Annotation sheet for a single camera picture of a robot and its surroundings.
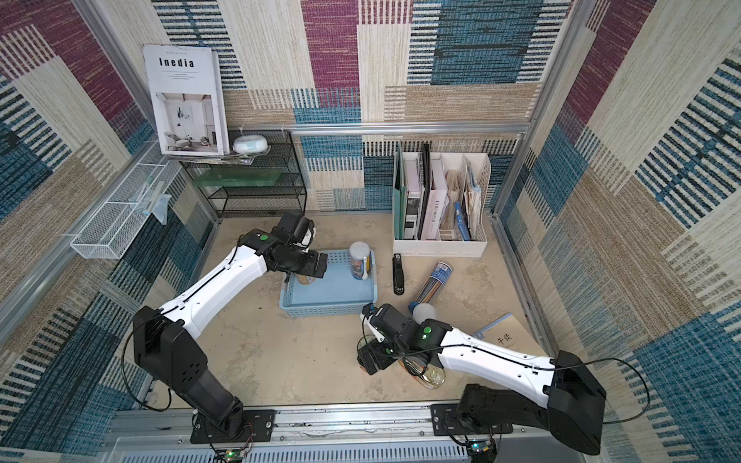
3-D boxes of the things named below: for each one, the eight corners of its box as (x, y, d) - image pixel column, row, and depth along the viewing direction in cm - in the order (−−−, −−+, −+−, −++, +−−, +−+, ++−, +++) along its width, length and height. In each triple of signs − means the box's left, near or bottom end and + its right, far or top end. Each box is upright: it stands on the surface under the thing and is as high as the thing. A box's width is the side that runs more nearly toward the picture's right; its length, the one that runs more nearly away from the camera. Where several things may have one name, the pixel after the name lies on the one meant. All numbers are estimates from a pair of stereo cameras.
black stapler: (394, 295, 99) (394, 288, 95) (392, 261, 108) (392, 253, 104) (404, 295, 99) (405, 288, 95) (401, 260, 108) (402, 253, 104)
